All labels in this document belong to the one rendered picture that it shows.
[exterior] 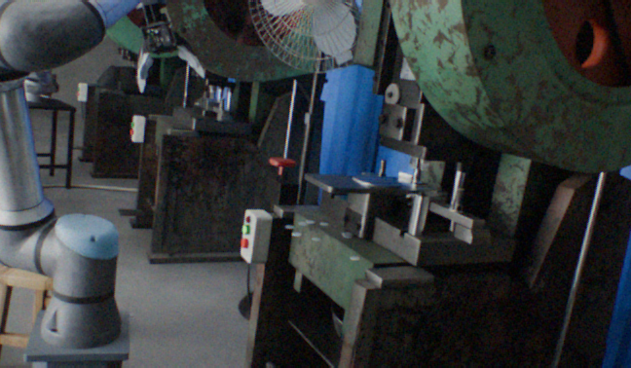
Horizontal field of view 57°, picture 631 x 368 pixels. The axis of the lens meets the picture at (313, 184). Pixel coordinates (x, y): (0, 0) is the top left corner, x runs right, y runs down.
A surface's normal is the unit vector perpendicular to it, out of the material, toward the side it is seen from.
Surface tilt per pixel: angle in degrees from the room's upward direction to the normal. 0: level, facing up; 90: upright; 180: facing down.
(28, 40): 96
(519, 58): 90
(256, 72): 90
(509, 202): 90
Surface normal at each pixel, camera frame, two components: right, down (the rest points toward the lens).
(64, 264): -0.26, 0.16
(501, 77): 0.46, 0.25
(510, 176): -0.88, -0.03
